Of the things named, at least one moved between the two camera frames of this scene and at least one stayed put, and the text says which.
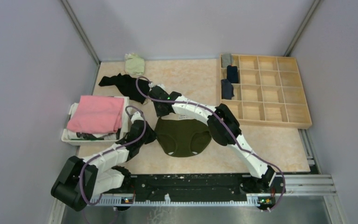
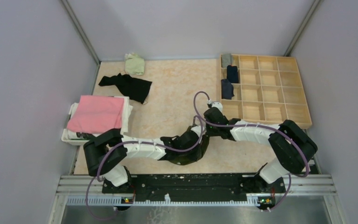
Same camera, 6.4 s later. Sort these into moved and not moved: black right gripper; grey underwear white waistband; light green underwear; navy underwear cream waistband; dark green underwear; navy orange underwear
Moved: dark green underwear; black right gripper
Not moved: grey underwear white waistband; light green underwear; navy orange underwear; navy underwear cream waistband
